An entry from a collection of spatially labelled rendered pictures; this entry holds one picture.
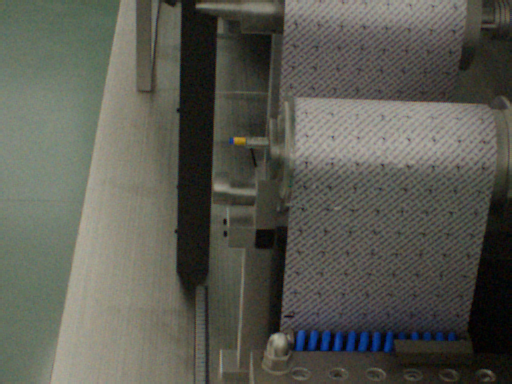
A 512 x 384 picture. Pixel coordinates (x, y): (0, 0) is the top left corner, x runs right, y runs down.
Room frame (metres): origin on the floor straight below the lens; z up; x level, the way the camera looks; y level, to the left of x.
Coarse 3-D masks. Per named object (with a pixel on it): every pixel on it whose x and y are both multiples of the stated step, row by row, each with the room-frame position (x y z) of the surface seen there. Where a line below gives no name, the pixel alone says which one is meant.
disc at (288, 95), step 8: (288, 88) 1.21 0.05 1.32; (288, 96) 1.19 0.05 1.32; (288, 104) 1.18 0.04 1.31; (288, 112) 1.17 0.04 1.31; (288, 160) 1.13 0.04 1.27; (288, 168) 1.13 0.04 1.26; (288, 176) 1.12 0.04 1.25; (288, 184) 1.12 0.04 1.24; (288, 192) 1.12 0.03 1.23; (280, 200) 1.19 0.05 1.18; (288, 200) 1.12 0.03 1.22; (288, 208) 1.14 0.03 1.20
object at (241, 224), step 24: (264, 168) 1.22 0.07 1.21; (240, 192) 1.20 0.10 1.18; (264, 192) 1.20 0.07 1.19; (240, 216) 1.22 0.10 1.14; (264, 216) 1.20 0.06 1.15; (240, 240) 1.19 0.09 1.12; (264, 240) 1.20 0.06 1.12; (264, 264) 1.20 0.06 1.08; (264, 288) 1.20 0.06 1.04; (240, 312) 1.21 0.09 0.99; (264, 312) 1.20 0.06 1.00; (240, 336) 1.20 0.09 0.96; (264, 336) 1.21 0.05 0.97; (240, 360) 1.20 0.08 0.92
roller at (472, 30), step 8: (472, 0) 1.42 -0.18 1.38; (480, 0) 1.42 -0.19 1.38; (472, 8) 1.41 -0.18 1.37; (480, 8) 1.41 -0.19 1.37; (472, 16) 1.41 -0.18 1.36; (480, 16) 1.41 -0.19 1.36; (472, 24) 1.40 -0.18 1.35; (480, 24) 1.40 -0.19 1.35; (464, 32) 1.40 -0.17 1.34; (472, 32) 1.40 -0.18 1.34; (464, 40) 1.40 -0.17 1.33; (472, 40) 1.40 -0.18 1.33; (464, 48) 1.40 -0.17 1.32; (472, 48) 1.40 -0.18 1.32; (464, 56) 1.41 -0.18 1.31; (472, 56) 1.41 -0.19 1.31; (464, 64) 1.42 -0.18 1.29
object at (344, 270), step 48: (288, 240) 1.13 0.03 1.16; (336, 240) 1.13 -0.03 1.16; (384, 240) 1.14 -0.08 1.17; (432, 240) 1.15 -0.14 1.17; (480, 240) 1.16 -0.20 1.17; (288, 288) 1.13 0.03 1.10; (336, 288) 1.14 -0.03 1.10; (384, 288) 1.14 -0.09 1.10; (432, 288) 1.15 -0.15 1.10; (384, 336) 1.14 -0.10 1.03; (432, 336) 1.15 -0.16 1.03
